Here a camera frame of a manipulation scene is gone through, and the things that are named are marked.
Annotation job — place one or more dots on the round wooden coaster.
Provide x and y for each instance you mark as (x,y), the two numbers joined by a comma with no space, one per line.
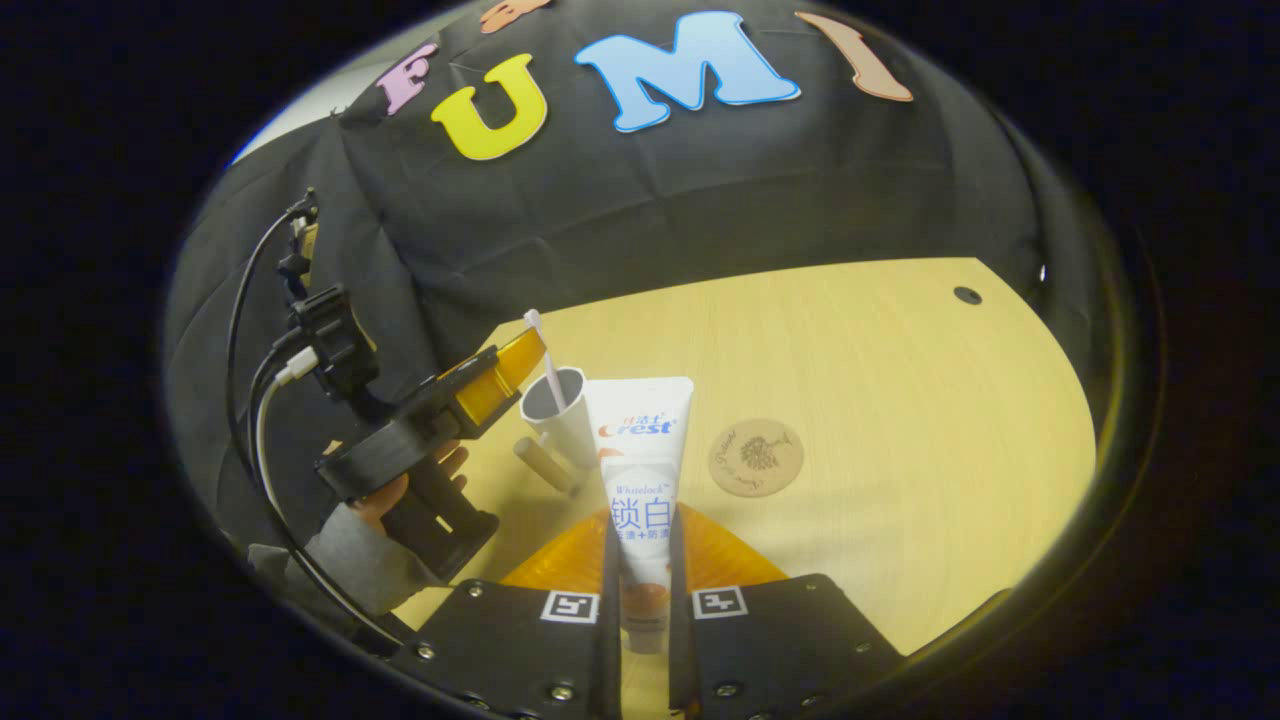
(756,457)

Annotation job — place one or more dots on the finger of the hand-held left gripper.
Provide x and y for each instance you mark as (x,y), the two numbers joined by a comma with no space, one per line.
(490,395)

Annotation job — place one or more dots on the light wooden desktop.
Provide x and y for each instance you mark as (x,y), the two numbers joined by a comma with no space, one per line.
(900,450)

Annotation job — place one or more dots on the white and lilac toothbrush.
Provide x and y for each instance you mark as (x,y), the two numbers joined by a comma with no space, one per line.
(545,360)

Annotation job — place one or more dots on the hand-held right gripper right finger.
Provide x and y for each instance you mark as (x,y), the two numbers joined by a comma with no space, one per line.
(680,600)

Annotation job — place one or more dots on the white toothpaste tube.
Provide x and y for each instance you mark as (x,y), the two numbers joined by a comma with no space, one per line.
(640,470)

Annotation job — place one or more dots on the black backdrop cloth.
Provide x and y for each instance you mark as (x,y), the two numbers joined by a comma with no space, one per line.
(700,200)

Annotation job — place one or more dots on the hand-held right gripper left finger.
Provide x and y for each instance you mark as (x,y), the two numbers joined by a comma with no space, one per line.
(610,600)

